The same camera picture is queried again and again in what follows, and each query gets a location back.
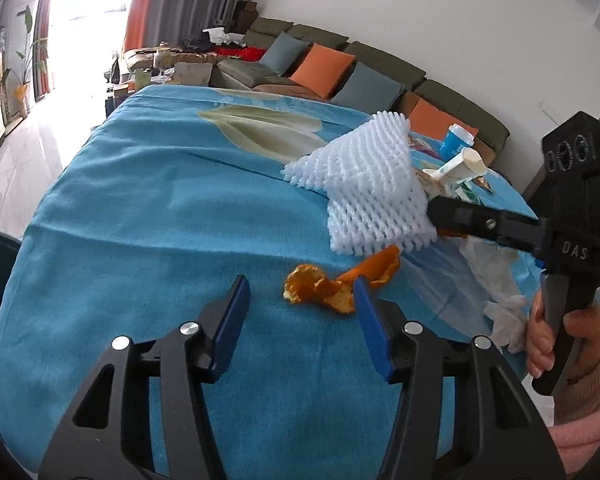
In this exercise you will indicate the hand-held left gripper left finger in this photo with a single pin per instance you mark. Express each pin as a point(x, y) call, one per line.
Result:
point(230, 322)

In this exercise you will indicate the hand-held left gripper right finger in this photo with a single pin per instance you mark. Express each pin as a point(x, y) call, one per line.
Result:
point(372, 325)

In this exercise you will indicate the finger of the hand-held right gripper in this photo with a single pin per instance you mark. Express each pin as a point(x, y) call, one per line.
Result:
point(480, 222)

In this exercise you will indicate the green and white plastic wrapper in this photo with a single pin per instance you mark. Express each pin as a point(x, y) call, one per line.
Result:
point(465, 194)

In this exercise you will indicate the long orange peel strip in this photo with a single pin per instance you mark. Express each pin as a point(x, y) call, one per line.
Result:
point(382, 267)

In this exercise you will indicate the gold foil snack wrapper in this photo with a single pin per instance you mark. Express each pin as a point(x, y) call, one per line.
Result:
point(430, 182)

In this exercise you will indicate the curled orange peel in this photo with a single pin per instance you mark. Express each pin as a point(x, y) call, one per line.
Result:
point(305, 287)

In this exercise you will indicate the white foam fruit net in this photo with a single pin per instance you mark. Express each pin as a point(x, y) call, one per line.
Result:
point(370, 185)

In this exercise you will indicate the person's right forearm pink sleeve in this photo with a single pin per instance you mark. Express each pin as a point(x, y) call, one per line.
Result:
point(587, 400)

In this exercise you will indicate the person's right hand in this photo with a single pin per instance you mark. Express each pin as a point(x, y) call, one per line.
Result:
point(537, 340)

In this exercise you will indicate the crumpled white tissue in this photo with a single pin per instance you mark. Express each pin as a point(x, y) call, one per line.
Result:
point(495, 280)

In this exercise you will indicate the white tube with cream cap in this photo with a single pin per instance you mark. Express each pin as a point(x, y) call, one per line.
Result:
point(460, 165)

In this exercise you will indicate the blue cup with white lid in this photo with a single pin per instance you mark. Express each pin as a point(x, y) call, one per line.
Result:
point(455, 142)

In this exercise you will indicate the red snack packet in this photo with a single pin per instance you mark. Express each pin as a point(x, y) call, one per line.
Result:
point(422, 145)

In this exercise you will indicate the small orange pillow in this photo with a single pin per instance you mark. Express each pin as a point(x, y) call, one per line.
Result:
point(430, 117)

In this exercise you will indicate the blue floral blanket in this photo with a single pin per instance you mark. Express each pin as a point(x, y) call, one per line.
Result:
point(155, 220)

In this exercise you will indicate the large blue-grey pillow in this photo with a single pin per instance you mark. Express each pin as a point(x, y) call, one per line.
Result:
point(367, 87)

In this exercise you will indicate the olive green sofa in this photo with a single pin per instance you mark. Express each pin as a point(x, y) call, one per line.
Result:
point(380, 60)

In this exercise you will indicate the large orange pillow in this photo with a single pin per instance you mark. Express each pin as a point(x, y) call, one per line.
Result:
point(322, 70)

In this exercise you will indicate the small blue-grey pillow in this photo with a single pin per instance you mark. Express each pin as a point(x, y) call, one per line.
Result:
point(285, 52)

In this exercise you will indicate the cluttered coffee table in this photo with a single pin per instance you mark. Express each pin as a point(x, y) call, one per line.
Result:
point(155, 72)

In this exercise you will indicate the red cloth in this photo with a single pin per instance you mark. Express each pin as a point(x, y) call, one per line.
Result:
point(242, 54)

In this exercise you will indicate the brown cardboard box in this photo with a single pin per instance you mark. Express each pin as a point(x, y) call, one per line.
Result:
point(246, 16)

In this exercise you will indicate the tall green potted plant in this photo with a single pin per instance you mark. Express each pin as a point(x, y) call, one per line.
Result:
point(27, 65)

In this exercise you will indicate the orange curtain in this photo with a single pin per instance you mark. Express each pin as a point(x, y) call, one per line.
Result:
point(140, 5)

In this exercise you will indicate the striped side curtain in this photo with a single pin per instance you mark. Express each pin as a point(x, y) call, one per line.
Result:
point(47, 25)

